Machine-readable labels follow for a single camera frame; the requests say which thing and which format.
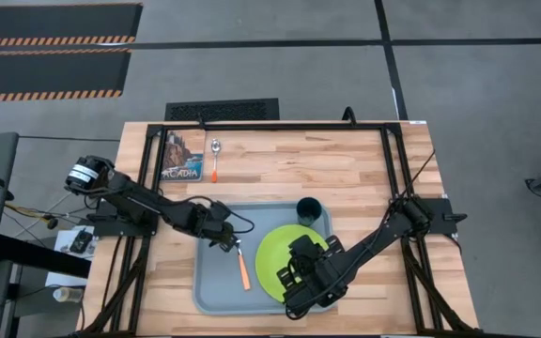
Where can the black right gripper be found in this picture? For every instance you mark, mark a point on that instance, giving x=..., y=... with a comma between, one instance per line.
x=319, y=277

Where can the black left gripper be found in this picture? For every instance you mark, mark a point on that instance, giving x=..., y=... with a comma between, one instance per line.
x=209, y=220

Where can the lime green plate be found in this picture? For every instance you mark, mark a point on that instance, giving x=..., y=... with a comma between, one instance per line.
x=270, y=263

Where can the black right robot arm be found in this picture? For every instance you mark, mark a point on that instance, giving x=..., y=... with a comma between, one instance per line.
x=374, y=239

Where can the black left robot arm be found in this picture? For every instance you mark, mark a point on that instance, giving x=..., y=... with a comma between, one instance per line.
x=134, y=199

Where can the grey plastic tray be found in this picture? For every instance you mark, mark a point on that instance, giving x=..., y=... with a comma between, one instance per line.
x=219, y=291

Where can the dark green plastic cup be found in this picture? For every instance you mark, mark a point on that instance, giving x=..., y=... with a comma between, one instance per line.
x=309, y=209

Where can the Acadia picture card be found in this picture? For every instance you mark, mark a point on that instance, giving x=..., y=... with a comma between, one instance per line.
x=181, y=159

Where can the black floor vent grate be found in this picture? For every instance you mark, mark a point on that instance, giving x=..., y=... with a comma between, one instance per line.
x=221, y=109

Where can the small black controller device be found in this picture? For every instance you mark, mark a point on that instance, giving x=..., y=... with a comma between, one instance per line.
x=81, y=241

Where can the clear plastic bottle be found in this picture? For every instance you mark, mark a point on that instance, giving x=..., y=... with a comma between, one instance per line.
x=68, y=294

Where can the white paper sheet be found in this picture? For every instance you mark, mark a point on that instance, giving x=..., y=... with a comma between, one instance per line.
x=61, y=267

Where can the black desk beam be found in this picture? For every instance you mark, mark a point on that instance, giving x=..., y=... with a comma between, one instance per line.
x=40, y=256

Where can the black hazard-striped floor mat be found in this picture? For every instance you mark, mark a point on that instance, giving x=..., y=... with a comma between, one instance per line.
x=45, y=72
x=54, y=21

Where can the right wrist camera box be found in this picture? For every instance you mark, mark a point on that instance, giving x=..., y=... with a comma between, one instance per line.
x=304, y=249

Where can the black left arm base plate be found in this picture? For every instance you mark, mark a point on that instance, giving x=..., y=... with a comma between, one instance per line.
x=111, y=227

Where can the black aluminium table frame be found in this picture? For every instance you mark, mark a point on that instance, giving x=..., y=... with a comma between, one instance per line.
x=275, y=127

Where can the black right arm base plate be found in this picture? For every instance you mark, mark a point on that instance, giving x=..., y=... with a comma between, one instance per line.
x=444, y=218

